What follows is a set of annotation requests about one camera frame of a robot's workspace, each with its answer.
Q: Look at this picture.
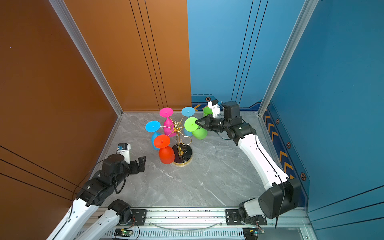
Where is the green wine glass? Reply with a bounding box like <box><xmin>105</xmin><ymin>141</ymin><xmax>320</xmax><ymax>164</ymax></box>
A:
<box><xmin>203</xmin><ymin>106</ymin><xmax>213</xmax><ymax>117</ymax></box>
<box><xmin>184</xmin><ymin>117</ymin><xmax>208</xmax><ymax>140</ymax></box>

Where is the red wine glass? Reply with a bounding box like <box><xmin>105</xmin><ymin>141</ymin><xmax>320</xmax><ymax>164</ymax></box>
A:
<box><xmin>154</xmin><ymin>135</ymin><xmax>176</xmax><ymax>165</ymax></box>

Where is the green circuit board left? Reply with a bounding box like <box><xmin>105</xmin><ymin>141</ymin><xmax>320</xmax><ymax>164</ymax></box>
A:
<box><xmin>114</xmin><ymin>228</ymin><xmax>134</xmax><ymax>239</ymax></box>

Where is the magenta wine glass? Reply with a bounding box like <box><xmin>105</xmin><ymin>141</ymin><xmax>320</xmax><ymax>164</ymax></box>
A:
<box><xmin>159</xmin><ymin>108</ymin><xmax>177</xmax><ymax>137</ymax></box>

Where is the aluminium corner post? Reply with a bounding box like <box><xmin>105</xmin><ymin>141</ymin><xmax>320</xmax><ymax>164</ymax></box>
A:
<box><xmin>258</xmin><ymin>0</ymin><xmax>319</xmax><ymax>117</ymax></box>
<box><xmin>49</xmin><ymin>0</ymin><xmax>124</xmax><ymax>117</ymax></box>

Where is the green circuit board right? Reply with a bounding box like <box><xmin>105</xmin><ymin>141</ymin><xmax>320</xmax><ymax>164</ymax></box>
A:
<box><xmin>243</xmin><ymin>228</ymin><xmax>265</xmax><ymax>240</ymax></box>

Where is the gold wire wine glass rack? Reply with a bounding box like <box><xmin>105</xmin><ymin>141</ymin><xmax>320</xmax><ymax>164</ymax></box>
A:
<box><xmin>171</xmin><ymin>119</ymin><xmax>193</xmax><ymax>167</ymax></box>

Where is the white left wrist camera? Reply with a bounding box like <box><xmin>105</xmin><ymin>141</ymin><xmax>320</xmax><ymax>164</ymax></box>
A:
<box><xmin>117</xmin><ymin>143</ymin><xmax>131</xmax><ymax>164</ymax></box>

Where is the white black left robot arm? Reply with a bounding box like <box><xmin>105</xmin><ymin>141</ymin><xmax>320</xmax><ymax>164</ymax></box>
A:
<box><xmin>48</xmin><ymin>154</ymin><xmax>147</xmax><ymax>240</ymax></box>

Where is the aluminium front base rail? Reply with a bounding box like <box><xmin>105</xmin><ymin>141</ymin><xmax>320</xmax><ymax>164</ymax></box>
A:
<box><xmin>100</xmin><ymin>207</ymin><xmax>317</xmax><ymax>240</ymax></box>

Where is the teal blue wine glass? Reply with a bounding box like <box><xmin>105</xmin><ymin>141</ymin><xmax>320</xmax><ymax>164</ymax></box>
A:
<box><xmin>182</xmin><ymin>107</ymin><xmax>196</xmax><ymax>137</ymax></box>

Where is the aluminium corner post left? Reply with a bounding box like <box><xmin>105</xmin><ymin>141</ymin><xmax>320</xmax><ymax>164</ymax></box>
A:
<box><xmin>49</xmin><ymin>0</ymin><xmax>124</xmax><ymax>117</ymax></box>

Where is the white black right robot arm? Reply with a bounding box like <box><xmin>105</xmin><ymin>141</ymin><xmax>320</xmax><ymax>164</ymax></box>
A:
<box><xmin>195</xmin><ymin>100</ymin><xmax>301</xmax><ymax>225</ymax></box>

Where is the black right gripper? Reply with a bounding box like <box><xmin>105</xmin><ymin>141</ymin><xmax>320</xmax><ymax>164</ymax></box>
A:
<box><xmin>195</xmin><ymin>114</ymin><xmax>231</xmax><ymax>133</ymax></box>

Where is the light blue wine glass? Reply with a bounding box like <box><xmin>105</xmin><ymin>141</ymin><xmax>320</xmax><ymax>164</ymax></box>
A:
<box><xmin>145</xmin><ymin>121</ymin><xmax>161</xmax><ymax>151</ymax></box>

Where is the aluminium corner post right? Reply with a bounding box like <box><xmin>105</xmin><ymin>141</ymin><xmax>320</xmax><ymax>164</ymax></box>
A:
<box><xmin>258</xmin><ymin>0</ymin><xmax>319</xmax><ymax>117</ymax></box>

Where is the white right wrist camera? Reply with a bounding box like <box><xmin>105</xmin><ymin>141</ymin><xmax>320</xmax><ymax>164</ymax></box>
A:
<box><xmin>208</xmin><ymin>100</ymin><xmax>221</xmax><ymax>118</ymax></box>

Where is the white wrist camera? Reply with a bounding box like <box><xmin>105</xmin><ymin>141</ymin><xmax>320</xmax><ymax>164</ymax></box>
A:
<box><xmin>208</xmin><ymin>100</ymin><xmax>221</xmax><ymax>118</ymax></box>
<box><xmin>117</xmin><ymin>143</ymin><xmax>131</xmax><ymax>164</ymax></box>

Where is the green circuit board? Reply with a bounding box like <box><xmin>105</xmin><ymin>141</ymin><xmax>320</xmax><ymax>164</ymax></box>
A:
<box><xmin>243</xmin><ymin>228</ymin><xmax>265</xmax><ymax>240</ymax></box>
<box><xmin>114</xmin><ymin>228</ymin><xmax>134</xmax><ymax>239</ymax></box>

